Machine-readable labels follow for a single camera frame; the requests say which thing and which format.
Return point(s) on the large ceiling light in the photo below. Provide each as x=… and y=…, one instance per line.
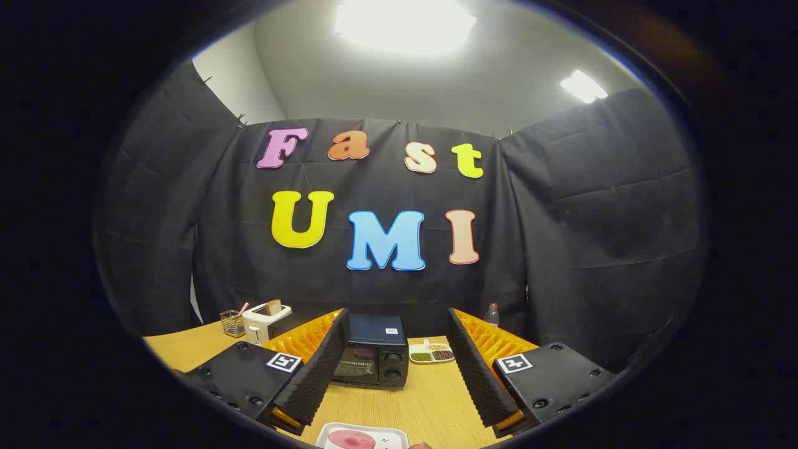
x=405, y=25

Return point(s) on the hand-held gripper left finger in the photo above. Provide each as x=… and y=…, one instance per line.
x=318, y=368

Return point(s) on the toasted bread slice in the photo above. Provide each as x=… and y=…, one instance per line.
x=273, y=307

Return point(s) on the black toaster oven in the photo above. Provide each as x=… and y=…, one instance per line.
x=374, y=333

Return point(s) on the small ceiling light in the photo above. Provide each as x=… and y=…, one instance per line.
x=583, y=86

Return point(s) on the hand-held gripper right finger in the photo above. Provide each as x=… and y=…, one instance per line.
x=477, y=368

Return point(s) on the white food tray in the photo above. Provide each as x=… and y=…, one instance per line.
x=389, y=438

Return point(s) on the clear water bottle red label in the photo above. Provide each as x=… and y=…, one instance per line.
x=492, y=317

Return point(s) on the white divided dish with beans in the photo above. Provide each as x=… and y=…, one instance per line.
x=430, y=354

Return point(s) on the pink meat slice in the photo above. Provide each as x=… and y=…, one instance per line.
x=350, y=440

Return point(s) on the white pop-up toaster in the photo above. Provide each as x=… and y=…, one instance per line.
x=257, y=325

